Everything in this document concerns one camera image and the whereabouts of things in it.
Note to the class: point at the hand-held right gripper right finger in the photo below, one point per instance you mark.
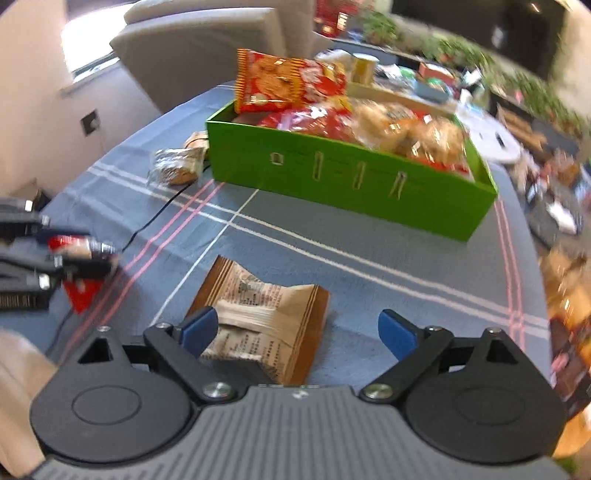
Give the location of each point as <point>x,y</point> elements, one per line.
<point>397,334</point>

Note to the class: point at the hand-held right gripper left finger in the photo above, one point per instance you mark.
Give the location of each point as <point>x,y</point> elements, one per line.
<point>198,330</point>

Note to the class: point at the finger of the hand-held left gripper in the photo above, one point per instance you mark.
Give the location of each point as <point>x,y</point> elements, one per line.
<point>41,268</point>
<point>27,226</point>

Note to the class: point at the small red snack packet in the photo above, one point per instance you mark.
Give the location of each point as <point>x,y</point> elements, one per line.
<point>81,295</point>

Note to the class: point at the brown paper snack packet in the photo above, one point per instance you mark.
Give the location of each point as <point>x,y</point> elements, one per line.
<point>268,314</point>

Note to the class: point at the green cardboard box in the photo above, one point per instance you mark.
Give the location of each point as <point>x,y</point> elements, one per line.
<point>346,194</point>

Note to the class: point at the brown cake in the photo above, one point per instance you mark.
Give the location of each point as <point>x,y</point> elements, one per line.
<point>178,166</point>

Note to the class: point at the sliced brown bread packet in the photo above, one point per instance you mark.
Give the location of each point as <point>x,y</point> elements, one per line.
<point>436,138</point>

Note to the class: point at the long bread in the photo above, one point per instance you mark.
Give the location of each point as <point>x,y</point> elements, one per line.
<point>383,127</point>

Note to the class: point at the red yellow cracker packet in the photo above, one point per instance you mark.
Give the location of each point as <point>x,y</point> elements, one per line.
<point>277,83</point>

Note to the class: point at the person's left forearm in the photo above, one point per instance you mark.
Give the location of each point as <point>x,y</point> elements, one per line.
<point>18,392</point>

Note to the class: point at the blue plaid tablecloth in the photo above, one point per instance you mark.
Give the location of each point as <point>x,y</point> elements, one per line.
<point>369,286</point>

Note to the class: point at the dark red printed box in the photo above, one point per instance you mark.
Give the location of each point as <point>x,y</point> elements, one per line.
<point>570,364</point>

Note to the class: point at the dark round table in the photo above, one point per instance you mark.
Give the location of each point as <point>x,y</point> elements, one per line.
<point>551,221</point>

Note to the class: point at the dark framed window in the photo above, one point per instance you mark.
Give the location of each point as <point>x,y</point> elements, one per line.
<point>92,37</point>

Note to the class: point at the round white table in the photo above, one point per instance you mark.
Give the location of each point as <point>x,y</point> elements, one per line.
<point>489,134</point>

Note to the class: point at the beige armchair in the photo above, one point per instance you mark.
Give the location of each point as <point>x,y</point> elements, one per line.
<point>198,50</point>

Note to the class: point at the blue bowl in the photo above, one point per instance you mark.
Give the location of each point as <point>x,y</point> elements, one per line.
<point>433,90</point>

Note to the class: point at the yellow canister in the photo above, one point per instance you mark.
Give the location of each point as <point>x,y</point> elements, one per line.
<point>364,69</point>

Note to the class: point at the row of potted plants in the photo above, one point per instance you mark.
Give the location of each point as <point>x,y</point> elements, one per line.
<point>531,87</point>

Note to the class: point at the wall socket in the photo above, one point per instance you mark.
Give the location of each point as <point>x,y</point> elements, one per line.
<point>91,121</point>

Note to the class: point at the wall-mounted television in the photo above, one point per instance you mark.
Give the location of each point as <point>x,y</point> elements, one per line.
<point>461,23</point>

